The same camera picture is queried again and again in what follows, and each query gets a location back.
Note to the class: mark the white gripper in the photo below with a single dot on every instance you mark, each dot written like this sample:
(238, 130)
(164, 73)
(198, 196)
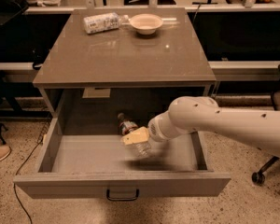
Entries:
(156, 129)

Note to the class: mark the clear plastic water bottle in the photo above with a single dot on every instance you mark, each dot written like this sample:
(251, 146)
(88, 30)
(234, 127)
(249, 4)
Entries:
(126, 126)

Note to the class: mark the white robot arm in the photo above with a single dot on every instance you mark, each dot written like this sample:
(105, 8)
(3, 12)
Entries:
(256, 128)

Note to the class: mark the grey cabinet with glass top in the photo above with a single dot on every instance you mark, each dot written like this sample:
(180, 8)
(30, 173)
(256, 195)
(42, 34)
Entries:
(172, 57)

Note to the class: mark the open grey top drawer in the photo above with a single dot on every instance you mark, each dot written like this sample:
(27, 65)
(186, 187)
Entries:
(83, 157)

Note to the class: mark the white labelled plastic bottle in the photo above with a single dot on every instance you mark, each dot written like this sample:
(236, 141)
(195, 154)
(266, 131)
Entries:
(103, 22)

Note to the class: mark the white paper bowl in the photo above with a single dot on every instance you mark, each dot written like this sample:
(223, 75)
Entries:
(146, 24)

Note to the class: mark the black office chair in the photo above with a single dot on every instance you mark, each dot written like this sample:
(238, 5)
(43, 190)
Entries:
(258, 177)

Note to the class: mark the black drawer handle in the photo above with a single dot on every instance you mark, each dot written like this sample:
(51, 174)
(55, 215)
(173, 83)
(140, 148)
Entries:
(122, 196)

